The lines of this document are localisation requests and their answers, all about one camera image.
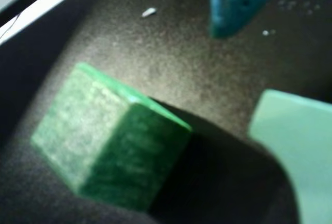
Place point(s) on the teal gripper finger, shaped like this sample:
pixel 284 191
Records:
pixel 233 6

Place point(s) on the dark green wooden cube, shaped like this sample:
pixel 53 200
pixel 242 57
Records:
pixel 103 141

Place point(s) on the light green U shape block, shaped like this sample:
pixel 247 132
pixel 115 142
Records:
pixel 298 143

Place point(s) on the small white debris speck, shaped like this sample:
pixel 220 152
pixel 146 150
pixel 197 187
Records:
pixel 149 13

